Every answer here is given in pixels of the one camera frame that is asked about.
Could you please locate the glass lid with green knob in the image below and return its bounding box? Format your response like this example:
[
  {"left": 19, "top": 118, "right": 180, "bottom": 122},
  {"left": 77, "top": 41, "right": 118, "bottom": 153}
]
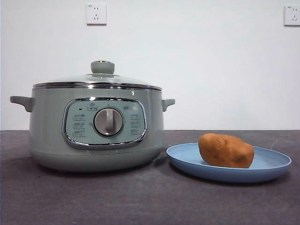
[{"left": 32, "top": 60, "right": 163, "bottom": 91}]

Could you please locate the white wall socket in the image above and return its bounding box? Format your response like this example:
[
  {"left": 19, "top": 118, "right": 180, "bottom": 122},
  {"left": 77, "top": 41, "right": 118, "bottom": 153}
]
[
  {"left": 86, "top": 4, "right": 107, "bottom": 26},
  {"left": 284, "top": 5, "right": 300, "bottom": 27}
]

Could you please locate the brown potato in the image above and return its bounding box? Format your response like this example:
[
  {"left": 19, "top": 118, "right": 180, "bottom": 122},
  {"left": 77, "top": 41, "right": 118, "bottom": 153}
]
[{"left": 198, "top": 133, "right": 255, "bottom": 169}]

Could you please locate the pale green electric steamer pot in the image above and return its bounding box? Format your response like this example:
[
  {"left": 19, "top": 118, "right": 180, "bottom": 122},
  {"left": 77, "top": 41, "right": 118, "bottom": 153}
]
[{"left": 9, "top": 81, "right": 176, "bottom": 173}]

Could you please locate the blue round plate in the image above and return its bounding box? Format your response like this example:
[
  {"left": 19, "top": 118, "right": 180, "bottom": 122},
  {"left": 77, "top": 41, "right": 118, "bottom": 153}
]
[{"left": 166, "top": 142, "right": 293, "bottom": 183}]

